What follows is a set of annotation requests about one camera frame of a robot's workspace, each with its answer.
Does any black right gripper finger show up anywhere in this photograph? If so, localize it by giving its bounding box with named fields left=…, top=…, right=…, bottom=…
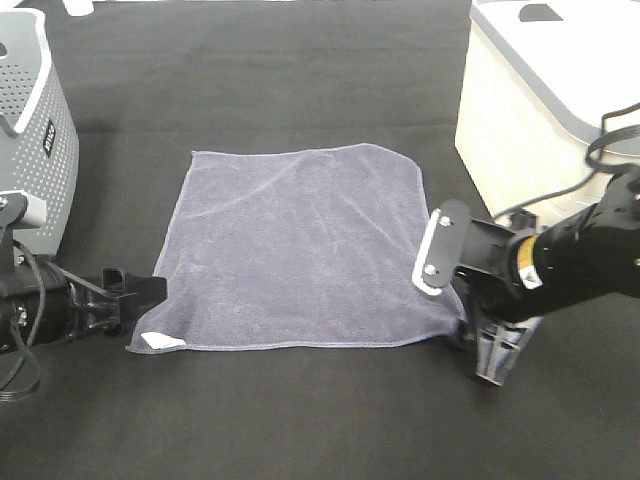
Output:
left=452, top=279, right=544, bottom=387

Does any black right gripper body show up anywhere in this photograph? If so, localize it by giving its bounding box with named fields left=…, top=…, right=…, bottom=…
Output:
left=453, top=209, right=538, bottom=323

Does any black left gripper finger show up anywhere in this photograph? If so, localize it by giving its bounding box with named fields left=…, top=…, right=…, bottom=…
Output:
left=102, top=268, right=167, bottom=337

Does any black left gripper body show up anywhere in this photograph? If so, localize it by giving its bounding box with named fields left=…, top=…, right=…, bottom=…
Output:
left=1, top=258, right=125, bottom=353

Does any grey microfibre towel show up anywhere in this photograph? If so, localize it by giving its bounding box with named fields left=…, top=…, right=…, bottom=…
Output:
left=128, top=143, right=462, bottom=355

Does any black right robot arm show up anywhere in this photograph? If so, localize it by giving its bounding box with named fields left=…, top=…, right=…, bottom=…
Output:
left=454, top=172, right=639, bottom=385

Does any grey perforated laundry basket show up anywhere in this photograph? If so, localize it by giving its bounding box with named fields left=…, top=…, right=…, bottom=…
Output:
left=1, top=8, right=79, bottom=256

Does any white basket with grey rim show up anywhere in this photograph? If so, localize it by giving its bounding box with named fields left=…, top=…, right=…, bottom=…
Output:
left=455, top=1, right=639, bottom=226

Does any white object at table edge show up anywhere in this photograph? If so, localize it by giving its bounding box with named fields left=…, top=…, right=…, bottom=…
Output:
left=62, top=0, right=95, bottom=17

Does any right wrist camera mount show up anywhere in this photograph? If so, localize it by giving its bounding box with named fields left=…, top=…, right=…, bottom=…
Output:
left=411, top=199, right=471, bottom=296

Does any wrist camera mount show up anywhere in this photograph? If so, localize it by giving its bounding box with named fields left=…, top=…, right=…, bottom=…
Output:
left=1, top=190, right=47, bottom=275
left=411, top=199, right=471, bottom=296

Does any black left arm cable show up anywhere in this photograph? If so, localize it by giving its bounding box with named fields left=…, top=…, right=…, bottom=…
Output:
left=0, top=239, right=109, bottom=404

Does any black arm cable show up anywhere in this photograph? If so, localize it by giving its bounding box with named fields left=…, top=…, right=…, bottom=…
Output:
left=492, top=101, right=640, bottom=221
left=0, top=239, right=109, bottom=404

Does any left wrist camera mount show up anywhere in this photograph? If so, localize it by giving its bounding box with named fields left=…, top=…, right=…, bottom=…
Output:
left=1, top=190, right=47, bottom=275

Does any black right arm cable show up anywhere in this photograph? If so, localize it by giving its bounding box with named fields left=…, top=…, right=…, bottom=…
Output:
left=492, top=101, right=640, bottom=221

